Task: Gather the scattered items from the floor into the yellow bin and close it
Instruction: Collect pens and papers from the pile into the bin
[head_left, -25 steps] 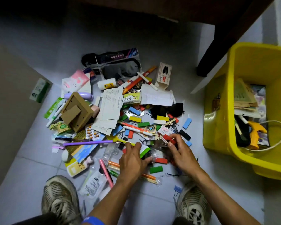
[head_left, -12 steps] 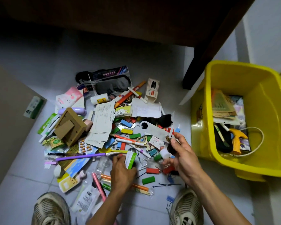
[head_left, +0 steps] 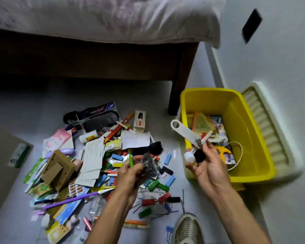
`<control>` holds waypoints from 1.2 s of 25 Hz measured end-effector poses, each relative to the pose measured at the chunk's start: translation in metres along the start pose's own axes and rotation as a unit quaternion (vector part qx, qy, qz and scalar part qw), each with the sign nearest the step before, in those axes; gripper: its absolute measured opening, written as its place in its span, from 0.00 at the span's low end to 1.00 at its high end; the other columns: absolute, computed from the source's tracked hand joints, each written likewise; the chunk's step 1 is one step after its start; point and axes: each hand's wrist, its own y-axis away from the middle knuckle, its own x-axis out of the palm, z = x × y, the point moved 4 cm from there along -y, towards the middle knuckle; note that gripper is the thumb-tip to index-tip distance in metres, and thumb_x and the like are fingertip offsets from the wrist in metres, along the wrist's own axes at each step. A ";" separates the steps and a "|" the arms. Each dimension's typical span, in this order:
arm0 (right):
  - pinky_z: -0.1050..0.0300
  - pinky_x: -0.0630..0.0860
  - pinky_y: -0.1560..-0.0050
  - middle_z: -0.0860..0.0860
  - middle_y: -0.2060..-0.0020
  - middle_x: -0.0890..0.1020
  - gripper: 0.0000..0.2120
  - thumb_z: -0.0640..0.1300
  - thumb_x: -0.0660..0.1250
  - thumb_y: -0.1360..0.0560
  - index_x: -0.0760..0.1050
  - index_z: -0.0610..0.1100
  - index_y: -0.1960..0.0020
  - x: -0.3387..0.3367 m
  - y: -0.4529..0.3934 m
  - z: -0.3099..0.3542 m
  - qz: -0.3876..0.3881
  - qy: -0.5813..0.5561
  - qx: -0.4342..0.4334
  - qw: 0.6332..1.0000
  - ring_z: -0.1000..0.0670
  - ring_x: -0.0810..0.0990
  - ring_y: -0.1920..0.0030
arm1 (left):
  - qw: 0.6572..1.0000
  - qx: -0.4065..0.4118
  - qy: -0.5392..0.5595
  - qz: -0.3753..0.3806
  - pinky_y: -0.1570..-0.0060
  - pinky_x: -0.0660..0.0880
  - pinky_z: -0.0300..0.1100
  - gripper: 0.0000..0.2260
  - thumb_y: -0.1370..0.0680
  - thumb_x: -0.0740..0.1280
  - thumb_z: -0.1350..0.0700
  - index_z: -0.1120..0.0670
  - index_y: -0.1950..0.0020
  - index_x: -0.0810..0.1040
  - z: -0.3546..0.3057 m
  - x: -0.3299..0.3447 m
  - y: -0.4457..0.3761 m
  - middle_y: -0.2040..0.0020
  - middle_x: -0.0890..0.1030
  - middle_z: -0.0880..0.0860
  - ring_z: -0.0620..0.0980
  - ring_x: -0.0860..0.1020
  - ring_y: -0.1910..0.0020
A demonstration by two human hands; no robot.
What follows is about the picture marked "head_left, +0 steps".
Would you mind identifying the white stapler box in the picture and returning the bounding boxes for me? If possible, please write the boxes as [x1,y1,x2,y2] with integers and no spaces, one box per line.
[133,110,146,133]

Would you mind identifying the dark wooden bed frame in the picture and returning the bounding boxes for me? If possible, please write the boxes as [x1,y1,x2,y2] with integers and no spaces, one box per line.
[0,29,200,116]

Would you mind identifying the yellow handled white skipping rope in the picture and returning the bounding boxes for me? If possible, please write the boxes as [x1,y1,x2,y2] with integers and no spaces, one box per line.
[213,141,244,172]

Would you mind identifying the orange pill blister pack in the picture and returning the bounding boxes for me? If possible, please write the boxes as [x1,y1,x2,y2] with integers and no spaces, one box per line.
[68,179,84,197]

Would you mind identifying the white yellow label bottle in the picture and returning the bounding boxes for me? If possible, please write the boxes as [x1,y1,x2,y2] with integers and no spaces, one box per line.
[79,130,99,143]

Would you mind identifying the blue card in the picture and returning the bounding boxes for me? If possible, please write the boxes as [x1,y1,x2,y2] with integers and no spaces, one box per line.
[53,199,82,226]

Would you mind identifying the white green pen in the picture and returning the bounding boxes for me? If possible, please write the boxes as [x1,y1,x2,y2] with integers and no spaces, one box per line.
[24,161,47,194]

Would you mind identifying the green yellow tea sachet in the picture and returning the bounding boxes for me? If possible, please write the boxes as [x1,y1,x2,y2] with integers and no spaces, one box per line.
[35,183,53,197]

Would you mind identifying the pink white bunny packet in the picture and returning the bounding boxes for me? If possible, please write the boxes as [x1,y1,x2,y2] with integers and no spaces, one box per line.
[42,128,74,153]

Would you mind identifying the white printed paper sheet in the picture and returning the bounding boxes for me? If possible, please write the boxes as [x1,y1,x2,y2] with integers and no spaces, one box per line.
[75,136,105,188]

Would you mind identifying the black cloth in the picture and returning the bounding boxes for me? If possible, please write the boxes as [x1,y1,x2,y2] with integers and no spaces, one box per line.
[132,141,164,156]

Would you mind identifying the yellow card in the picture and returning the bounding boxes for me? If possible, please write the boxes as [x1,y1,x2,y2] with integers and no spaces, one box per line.
[45,220,72,244]

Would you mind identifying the white bin lid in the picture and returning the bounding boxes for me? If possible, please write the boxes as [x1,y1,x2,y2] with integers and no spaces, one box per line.
[241,81,304,177]

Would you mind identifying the brown cardboard photo frame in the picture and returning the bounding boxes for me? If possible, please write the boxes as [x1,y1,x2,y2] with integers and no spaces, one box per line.
[41,149,77,192]

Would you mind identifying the yellow plastic bin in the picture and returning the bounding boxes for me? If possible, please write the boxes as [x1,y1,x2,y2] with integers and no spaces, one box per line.
[180,87,277,187]

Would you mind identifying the black pen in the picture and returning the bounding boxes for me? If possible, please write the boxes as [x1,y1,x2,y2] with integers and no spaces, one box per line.
[33,197,66,205]

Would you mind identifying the lilac capsule device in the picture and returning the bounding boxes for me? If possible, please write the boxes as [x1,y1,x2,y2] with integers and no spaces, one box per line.
[45,148,77,159]

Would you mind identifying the yellow green bunny box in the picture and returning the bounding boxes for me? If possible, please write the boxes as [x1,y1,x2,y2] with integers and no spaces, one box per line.
[104,138,122,152]

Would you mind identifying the blue binder clip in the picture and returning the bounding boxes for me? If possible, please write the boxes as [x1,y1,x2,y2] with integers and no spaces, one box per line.
[165,225,174,242]

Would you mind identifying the pile of coloured blocks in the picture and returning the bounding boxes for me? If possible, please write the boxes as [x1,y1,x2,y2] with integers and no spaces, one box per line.
[95,149,181,219]

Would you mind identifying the person's right shoe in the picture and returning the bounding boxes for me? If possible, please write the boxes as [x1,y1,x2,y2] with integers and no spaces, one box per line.
[170,212,205,244]

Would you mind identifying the person's left forearm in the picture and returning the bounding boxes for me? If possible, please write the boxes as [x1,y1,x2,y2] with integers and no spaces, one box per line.
[85,190,138,244]

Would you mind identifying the orange red pen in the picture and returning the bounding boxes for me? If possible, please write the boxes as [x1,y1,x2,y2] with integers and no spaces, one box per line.
[103,113,135,145]

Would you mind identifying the colourful magazine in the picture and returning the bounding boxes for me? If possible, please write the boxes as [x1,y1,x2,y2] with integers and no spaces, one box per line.
[209,115,236,165]

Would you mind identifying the green white small box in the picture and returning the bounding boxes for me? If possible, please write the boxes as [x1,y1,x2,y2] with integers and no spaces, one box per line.
[7,143,32,168]

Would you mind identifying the purple toothbrush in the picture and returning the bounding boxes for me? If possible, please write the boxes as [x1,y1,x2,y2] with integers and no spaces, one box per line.
[32,188,115,217]

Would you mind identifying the person's right hand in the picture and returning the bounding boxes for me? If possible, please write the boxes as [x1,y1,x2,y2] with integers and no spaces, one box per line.
[185,139,233,199]

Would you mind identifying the person's left hand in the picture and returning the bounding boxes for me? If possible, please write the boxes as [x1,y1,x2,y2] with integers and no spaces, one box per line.
[114,155,153,209]

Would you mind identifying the green white sachet strip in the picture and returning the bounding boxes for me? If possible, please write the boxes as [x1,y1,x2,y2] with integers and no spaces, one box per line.
[23,158,45,185]

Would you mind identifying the pink pen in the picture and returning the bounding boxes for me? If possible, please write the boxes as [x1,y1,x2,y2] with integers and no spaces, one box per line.
[82,216,93,232]

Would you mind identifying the white red pen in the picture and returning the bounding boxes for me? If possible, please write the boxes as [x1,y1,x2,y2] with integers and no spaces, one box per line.
[116,121,137,135]

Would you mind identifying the white skirting board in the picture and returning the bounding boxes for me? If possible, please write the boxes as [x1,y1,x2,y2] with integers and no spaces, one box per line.
[204,42,228,89]

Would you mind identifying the black wall socket plate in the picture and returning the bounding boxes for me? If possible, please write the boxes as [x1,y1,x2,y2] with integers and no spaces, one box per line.
[242,8,263,44]

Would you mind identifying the person's right forearm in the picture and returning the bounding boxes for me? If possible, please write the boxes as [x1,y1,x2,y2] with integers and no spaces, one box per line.
[212,186,271,244]

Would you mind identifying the white bottle opener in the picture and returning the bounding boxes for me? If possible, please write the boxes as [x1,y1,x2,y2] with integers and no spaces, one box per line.
[170,119,203,148]

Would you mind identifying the clear bag of dark clips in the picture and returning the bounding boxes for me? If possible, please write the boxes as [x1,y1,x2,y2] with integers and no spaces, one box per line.
[140,152,160,177]

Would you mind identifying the white pompom black keychain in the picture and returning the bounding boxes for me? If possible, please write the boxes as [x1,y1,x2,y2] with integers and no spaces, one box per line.
[183,148,207,163]

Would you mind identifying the black sleep mask packet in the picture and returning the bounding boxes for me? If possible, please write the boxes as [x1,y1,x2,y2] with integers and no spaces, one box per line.
[76,101,121,133]
[63,111,84,125]

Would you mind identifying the beige green printed envelopes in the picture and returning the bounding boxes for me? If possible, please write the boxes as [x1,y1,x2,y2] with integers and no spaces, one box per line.
[187,112,219,140]

